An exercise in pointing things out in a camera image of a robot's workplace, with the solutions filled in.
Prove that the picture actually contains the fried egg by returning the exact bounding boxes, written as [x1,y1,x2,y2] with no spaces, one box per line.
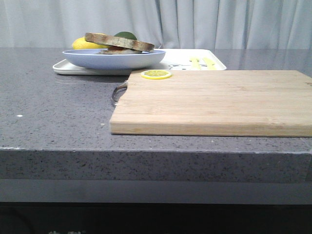
[108,46,127,50]

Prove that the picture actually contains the light blue plate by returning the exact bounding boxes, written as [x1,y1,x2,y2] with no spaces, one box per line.
[62,49,166,70]

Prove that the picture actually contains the bread slice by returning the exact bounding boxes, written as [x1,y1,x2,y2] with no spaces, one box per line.
[97,49,142,55]
[84,33,155,52]

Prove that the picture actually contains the white rectangular tray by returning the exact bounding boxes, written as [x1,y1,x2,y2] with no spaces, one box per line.
[53,49,227,76]

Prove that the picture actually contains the yellow lemon slice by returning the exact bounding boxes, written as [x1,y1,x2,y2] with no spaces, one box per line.
[140,70,172,80]

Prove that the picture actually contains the wooden cutting board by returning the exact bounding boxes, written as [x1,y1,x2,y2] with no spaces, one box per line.
[110,70,312,137]

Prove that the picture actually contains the green lime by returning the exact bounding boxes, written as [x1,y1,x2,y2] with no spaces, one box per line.
[114,31,137,40]

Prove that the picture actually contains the white curtain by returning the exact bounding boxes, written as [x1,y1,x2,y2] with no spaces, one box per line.
[0,0,312,49]

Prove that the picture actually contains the front yellow lemon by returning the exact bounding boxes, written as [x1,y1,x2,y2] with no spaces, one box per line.
[72,37,109,50]

